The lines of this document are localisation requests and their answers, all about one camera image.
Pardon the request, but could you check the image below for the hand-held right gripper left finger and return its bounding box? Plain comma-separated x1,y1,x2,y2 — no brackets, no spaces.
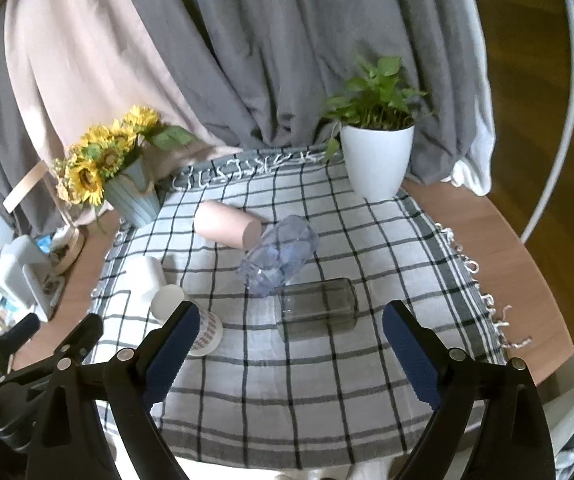
26,300,202,480

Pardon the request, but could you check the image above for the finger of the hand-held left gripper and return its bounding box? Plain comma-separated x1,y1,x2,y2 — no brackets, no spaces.
0,312,41,362
54,313,104,363

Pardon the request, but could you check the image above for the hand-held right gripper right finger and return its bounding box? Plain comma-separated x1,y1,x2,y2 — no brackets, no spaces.
382,300,558,480

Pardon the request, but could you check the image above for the grey glass cup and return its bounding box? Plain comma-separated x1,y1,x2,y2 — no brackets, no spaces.
276,277,359,343

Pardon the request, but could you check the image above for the plaid paper cup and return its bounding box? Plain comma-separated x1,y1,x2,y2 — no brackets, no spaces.
151,285,224,357

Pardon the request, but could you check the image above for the plain white cup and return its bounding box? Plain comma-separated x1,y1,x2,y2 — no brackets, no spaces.
126,256,168,306

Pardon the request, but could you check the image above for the pink cup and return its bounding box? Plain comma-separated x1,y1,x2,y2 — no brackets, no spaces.
193,200,264,250

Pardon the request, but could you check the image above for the clear plastic cup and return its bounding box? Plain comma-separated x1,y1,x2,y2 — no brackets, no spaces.
237,215,320,298

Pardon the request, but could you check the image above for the white plastic box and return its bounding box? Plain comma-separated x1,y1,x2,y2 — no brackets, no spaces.
0,235,68,321

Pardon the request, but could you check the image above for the round wooden stand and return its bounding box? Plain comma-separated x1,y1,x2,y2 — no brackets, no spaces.
49,220,88,278

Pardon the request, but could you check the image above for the checkered tablecloth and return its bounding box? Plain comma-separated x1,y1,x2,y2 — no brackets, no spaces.
89,147,533,473

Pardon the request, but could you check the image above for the sunflower bouquet in blue pot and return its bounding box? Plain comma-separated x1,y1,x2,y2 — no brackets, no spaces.
52,105,200,228

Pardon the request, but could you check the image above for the wooden slat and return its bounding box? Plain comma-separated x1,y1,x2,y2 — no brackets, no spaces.
4,160,50,216

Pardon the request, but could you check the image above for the white curtain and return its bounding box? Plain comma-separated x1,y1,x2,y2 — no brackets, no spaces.
450,110,498,197

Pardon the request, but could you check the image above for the green plant in white pot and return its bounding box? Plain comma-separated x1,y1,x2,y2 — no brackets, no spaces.
319,55,440,201

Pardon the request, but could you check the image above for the beige curtain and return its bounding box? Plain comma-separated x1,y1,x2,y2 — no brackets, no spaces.
4,0,238,226

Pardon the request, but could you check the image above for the grey curtain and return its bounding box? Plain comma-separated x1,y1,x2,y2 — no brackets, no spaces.
0,0,498,241

